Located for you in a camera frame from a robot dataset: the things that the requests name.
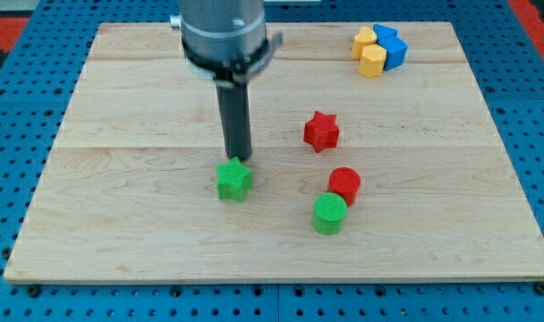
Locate green cylinder block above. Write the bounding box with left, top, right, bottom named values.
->
left=312, top=192, right=347, bottom=235

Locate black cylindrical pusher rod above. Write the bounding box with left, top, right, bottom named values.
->
left=216, top=85, right=252, bottom=160

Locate yellow hexagon block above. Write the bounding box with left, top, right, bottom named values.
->
left=358, top=44, right=387, bottom=78

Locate green star block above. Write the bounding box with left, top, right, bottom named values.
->
left=216, top=157, right=253, bottom=202

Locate red cylinder block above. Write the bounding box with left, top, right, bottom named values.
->
left=327, top=167, right=361, bottom=207

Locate wooden board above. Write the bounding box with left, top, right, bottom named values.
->
left=4, top=22, right=544, bottom=285

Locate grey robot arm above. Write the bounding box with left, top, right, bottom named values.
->
left=170, top=0, right=284, bottom=161

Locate blue cube block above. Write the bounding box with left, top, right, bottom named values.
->
left=378, top=36, right=408, bottom=71

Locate yellow heart block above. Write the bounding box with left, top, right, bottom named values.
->
left=351, top=27, right=378, bottom=60

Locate red star block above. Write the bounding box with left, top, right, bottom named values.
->
left=303, top=111, right=340, bottom=153

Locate blue triangle block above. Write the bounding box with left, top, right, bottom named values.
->
left=372, top=23, right=398, bottom=42

